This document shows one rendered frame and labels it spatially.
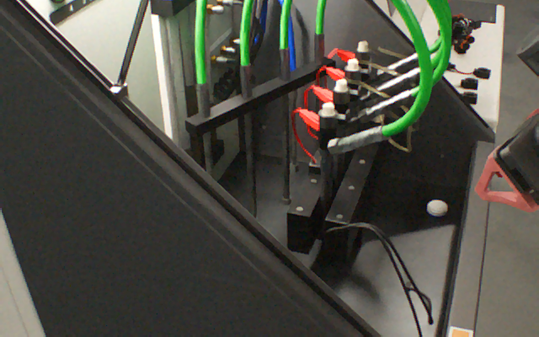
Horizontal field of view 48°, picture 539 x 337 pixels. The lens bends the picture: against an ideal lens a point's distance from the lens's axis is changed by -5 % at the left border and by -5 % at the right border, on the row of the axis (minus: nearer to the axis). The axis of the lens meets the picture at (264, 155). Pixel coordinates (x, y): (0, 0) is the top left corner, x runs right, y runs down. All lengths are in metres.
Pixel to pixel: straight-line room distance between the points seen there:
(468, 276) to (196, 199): 0.47
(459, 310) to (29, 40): 0.64
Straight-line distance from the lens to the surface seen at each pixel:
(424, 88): 0.71
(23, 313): 0.95
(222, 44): 1.23
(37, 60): 0.63
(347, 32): 1.21
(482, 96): 1.36
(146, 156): 0.61
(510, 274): 2.41
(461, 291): 0.92
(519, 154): 0.58
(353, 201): 1.01
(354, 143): 0.80
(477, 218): 1.06
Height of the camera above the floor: 1.59
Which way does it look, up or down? 33 degrees down
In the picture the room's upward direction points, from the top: 2 degrees counter-clockwise
